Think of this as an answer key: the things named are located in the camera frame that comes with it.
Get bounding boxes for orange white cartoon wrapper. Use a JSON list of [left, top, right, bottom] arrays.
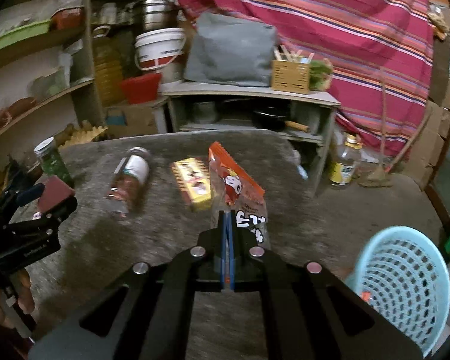
[[208, 141, 271, 249]]

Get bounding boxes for person's left hand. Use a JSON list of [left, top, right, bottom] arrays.
[[0, 267, 36, 329]]

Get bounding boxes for green lidded jar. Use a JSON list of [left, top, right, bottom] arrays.
[[34, 136, 74, 188]]

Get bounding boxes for light blue plastic basket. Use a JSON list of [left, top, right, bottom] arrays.
[[345, 226, 450, 356]]

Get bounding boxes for brown spice glass jar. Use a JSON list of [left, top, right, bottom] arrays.
[[105, 146, 151, 217]]

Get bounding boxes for grey shaggy table mat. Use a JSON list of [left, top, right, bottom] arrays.
[[28, 131, 340, 340]]

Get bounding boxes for cardboard egg tray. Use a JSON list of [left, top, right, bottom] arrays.
[[55, 120, 108, 150]]

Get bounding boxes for yellow red cardboard box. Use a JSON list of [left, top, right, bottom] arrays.
[[171, 157, 211, 211]]

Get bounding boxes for cardboard box on floor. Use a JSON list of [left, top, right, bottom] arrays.
[[104, 97, 168, 139]]

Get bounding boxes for yellow label oil bottle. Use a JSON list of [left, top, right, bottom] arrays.
[[329, 133, 362, 187]]

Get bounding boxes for large amber oil jug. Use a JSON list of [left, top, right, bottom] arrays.
[[91, 25, 124, 107]]

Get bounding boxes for red plastic basket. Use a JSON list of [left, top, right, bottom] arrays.
[[120, 73, 161, 105]]

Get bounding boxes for green plastic tray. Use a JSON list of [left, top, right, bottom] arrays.
[[0, 19, 51, 50]]

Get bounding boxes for grey low shelf table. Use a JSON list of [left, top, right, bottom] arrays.
[[161, 81, 341, 196]]

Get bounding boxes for red small basket on shelf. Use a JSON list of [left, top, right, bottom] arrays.
[[49, 7, 85, 31]]

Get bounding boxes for white plastic bucket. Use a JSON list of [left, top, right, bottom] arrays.
[[135, 27, 187, 72]]

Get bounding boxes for yellow chopstick holder box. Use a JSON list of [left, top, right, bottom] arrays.
[[271, 60, 310, 94]]

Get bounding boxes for leafy greens in bag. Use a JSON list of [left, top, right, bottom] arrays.
[[309, 58, 333, 91]]

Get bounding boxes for steel pot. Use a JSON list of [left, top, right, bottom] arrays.
[[133, 0, 178, 32]]

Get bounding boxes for grey felt bag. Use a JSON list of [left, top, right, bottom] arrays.
[[184, 12, 278, 87]]

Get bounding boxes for pink striped cloth curtain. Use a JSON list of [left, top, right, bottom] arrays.
[[177, 0, 433, 155]]

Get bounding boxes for wooden wall shelf unit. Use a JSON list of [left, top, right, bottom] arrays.
[[0, 0, 104, 162]]

